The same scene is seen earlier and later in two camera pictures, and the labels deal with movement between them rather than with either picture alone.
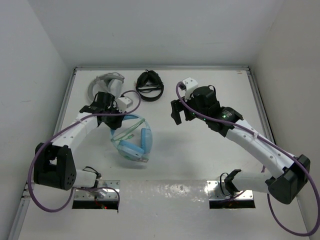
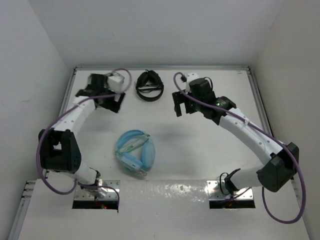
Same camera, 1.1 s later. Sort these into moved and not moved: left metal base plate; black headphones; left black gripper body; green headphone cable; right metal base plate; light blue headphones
Moved: green headphone cable; left black gripper body; light blue headphones
Not moved: black headphones; left metal base plate; right metal base plate
